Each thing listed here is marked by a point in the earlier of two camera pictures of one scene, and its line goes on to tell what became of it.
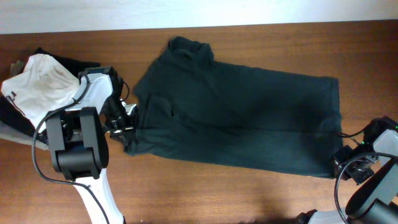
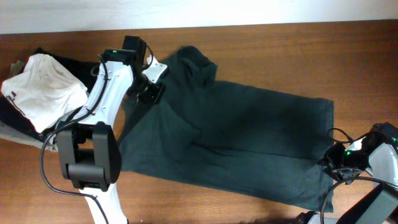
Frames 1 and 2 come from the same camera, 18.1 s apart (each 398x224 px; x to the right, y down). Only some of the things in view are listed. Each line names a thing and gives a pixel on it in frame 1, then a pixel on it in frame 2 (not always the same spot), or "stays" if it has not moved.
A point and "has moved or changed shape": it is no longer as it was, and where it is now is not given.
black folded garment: [10, 116] stays
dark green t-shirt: [191, 106] has moved or changed shape
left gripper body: [118, 120] -> [143, 89]
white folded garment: [43, 86] stays
